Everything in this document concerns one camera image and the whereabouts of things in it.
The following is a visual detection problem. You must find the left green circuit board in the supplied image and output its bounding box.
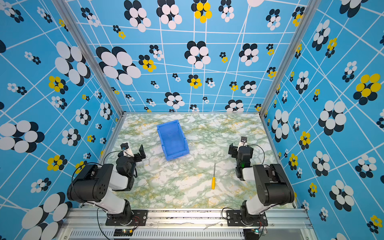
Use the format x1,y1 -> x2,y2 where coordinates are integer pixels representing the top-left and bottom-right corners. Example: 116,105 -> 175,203
114,229 -> 134,238

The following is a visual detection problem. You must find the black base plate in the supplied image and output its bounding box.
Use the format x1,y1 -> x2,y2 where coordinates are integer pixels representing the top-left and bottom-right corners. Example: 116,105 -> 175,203
105,210 -> 148,227
223,209 -> 268,228

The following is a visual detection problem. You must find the aluminium front rail frame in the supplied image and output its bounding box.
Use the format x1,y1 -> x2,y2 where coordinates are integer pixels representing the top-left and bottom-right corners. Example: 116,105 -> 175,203
57,208 -> 317,240

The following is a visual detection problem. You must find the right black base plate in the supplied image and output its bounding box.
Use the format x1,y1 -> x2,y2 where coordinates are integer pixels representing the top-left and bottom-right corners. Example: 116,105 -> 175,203
223,209 -> 268,228

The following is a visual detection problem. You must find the right aluminium corner post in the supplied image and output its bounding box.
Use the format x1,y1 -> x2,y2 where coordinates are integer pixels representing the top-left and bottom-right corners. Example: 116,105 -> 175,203
260,0 -> 321,118

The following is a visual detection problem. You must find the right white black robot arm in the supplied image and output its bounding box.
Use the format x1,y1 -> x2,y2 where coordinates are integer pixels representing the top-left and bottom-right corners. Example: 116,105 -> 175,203
228,137 -> 295,227

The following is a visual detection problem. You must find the aluminium corner post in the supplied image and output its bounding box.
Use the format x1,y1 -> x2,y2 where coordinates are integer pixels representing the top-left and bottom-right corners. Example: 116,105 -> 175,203
52,1 -> 124,118
260,0 -> 321,118

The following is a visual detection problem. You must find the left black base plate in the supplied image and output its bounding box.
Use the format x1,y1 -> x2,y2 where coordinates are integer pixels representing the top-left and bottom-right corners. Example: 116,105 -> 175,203
105,210 -> 148,227

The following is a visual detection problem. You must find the blue plastic bin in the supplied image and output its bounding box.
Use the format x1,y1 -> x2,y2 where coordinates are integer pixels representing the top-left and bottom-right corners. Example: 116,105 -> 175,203
157,120 -> 190,161

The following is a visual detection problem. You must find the left aluminium corner post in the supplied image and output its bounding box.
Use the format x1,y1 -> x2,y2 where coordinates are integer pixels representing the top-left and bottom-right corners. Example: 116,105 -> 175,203
52,1 -> 124,118

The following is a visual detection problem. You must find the yellow handle screwdriver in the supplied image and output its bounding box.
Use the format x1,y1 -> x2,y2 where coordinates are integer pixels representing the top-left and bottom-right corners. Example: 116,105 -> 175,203
212,163 -> 216,190

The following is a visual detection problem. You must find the right circuit board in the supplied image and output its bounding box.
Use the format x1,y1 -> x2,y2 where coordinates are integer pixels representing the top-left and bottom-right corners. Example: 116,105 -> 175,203
243,229 -> 263,240

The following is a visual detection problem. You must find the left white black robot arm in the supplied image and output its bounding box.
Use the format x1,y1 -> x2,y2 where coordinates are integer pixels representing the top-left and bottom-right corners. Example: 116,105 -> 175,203
67,143 -> 147,227

